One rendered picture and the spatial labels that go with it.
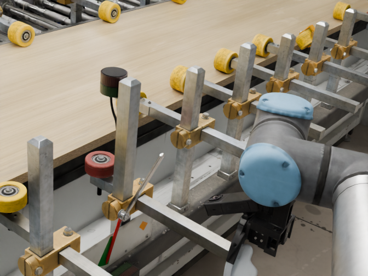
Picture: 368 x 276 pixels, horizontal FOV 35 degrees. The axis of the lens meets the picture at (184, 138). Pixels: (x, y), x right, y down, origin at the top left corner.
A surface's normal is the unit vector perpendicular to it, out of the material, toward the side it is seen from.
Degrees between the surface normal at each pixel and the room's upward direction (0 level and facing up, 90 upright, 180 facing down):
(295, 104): 5
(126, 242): 90
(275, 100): 5
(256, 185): 90
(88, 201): 90
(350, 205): 41
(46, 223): 90
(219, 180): 0
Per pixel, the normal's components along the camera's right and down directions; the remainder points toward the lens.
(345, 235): -0.74, -0.67
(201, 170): 0.11, -0.87
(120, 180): -0.61, 0.33
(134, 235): 0.79, 0.37
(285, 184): -0.34, 0.43
